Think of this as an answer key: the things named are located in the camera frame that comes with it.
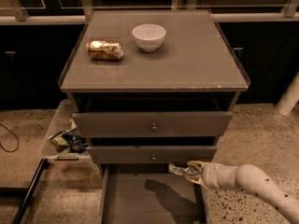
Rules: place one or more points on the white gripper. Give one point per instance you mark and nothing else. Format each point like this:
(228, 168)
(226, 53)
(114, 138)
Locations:
(212, 174)

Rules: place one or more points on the silver blue redbull can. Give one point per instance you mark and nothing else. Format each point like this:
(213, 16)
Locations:
(182, 169)

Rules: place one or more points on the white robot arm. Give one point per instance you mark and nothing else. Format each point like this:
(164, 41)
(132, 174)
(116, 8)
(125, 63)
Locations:
(255, 174)

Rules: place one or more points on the brass top drawer knob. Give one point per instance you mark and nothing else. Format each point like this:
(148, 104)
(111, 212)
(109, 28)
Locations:
(154, 127)

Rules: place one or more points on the grey top drawer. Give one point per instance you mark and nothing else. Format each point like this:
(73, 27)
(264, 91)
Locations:
(137, 124)

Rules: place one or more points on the grey drawer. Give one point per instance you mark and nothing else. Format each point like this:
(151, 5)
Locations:
(137, 124)
(148, 194)
(164, 154)

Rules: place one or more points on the grey bottom drawer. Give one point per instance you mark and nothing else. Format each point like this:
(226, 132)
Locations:
(148, 194)

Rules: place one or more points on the grey drawer cabinet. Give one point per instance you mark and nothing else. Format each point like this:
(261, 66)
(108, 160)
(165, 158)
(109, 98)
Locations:
(193, 70)

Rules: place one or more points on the grey middle drawer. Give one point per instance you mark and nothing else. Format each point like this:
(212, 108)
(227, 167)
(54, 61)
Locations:
(164, 154)

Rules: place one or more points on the gold soda can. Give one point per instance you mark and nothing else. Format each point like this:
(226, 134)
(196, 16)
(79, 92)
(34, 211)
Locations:
(105, 50)

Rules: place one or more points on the blue snack bag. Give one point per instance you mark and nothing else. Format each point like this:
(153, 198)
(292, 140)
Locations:
(76, 143)

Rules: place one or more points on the clear plastic storage bin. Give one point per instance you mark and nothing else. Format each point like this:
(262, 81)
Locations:
(61, 122)

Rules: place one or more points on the green snack bag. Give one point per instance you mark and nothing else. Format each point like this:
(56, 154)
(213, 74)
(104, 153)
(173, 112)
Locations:
(59, 142)

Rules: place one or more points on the white ceramic bowl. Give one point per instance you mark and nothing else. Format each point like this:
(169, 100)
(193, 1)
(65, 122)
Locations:
(149, 37)

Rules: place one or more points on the black floor rail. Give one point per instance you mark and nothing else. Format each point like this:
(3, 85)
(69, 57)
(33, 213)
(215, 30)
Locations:
(24, 194)

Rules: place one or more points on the metal window frame railing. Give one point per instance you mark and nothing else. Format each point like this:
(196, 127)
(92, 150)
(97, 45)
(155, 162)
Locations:
(71, 11)

